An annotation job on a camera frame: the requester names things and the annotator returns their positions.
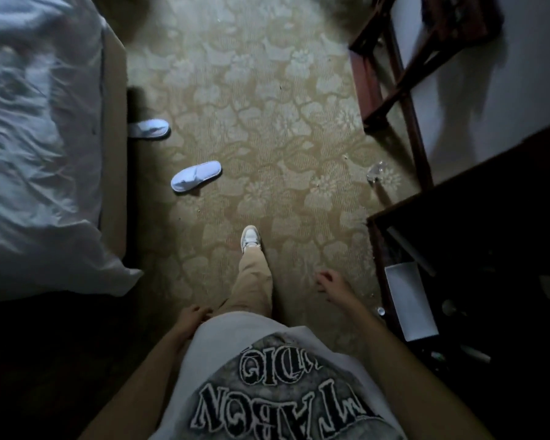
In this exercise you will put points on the person's right hand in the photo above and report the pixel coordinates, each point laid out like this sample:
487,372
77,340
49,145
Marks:
339,290

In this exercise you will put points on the white paper sheet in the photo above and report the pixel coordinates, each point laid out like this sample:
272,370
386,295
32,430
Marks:
410,302

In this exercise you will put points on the wooden luggage rack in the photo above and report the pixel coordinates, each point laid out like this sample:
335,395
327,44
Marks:
403,82

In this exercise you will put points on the white sneaker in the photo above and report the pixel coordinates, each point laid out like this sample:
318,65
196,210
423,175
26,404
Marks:
250,238

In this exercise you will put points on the white slipper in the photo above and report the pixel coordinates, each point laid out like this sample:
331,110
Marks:
149,129
196,177

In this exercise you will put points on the person's right forearm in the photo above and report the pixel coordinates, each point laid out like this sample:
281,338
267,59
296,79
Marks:
412,380

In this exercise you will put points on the white paper roll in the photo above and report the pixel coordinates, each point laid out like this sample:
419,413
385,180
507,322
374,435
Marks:
475,354

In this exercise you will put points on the person's left hand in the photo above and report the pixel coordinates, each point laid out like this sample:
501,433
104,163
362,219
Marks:
190,320

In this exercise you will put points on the person's beige trousers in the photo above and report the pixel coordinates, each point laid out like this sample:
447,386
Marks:
252,284

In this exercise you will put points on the person's white printed t-shirt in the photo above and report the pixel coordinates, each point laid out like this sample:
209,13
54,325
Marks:
266,384

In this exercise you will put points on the bed with white duvet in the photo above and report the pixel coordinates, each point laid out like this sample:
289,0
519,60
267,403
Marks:
41,155

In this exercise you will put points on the person's left forearm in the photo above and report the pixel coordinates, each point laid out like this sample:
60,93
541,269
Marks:
137,389

